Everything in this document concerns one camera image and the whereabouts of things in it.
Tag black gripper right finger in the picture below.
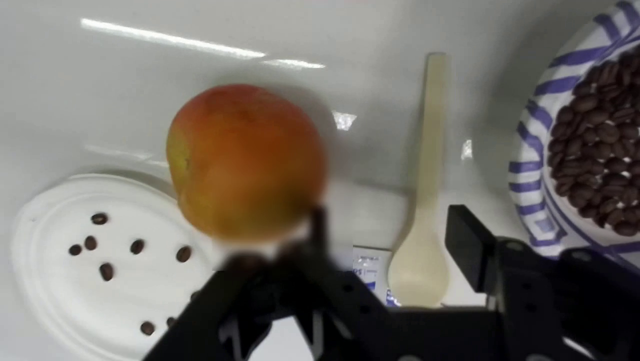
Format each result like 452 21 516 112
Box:
443 204 574 361

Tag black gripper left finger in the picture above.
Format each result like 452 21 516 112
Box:
285 207 400 361

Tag cream plastic spoon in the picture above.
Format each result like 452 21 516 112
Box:
388 52 450 306

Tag blue patterned paper bowl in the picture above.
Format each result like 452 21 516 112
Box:
508 0 640 262

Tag white sugar packets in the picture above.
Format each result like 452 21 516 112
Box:
330 244 397 306

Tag red yellow apple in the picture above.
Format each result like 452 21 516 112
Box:
165 85 328 243

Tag small white plate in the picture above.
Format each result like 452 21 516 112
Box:
11 174 224 361

